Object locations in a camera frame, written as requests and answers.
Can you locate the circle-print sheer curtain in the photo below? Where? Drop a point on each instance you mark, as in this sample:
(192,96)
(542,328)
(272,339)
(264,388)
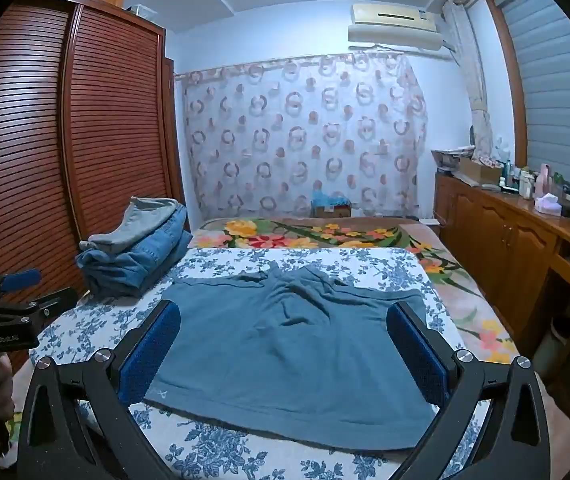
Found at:
(305,135)

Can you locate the wooden window frame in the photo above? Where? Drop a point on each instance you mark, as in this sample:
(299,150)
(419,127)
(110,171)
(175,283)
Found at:
(507,75)

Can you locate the stack of printed boxes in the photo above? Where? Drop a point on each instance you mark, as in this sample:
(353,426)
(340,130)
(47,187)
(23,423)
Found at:
(450,157)

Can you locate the pink tissue box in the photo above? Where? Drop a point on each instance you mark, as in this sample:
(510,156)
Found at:
(549,206)

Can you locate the white air conditioner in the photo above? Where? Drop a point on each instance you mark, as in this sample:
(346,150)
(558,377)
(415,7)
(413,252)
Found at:
(395,22)

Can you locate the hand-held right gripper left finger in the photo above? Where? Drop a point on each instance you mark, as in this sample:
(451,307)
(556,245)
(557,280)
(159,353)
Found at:
(150,355)

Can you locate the wooden louvered wardrobe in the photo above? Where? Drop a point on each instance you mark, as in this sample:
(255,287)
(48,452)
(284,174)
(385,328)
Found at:
(115,110)

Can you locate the person's left hand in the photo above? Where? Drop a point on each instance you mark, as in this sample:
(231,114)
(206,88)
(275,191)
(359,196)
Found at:
(1,385)

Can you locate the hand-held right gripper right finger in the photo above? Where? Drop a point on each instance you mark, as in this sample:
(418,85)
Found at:
(417,355)

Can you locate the open cardboard box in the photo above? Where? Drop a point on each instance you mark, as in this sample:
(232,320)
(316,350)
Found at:
(480,170)

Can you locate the teal pants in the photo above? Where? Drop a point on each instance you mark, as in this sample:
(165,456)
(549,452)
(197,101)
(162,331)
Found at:
(290,360)

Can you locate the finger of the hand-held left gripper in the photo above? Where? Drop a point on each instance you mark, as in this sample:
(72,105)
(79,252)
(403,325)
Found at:
(50,302)
(20,280)

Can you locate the bright flower-print blanket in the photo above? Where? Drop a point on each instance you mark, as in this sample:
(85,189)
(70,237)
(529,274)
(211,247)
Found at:
(285,232)

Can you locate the blue floral white sheet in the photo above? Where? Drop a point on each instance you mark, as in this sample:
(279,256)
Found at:
(375,270)

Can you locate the grey window blind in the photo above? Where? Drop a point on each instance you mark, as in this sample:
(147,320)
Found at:
(555,85)

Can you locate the cardboard box with blue cloth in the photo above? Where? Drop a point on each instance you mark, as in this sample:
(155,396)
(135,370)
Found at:
(332,207)

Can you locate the blue folded jeans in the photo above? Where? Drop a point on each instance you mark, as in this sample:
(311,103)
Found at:
(115,275)
(165,245)

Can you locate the wooden sideboard cabinet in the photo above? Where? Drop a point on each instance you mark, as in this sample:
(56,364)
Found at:
(495,240)

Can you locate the clear plastic box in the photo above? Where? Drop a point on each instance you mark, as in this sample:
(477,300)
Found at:
(144,10)

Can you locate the beige side curtain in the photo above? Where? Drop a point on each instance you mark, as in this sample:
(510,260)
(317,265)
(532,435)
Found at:
(472,70)

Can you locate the grey trash bin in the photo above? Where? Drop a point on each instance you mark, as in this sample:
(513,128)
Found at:
(555,345)

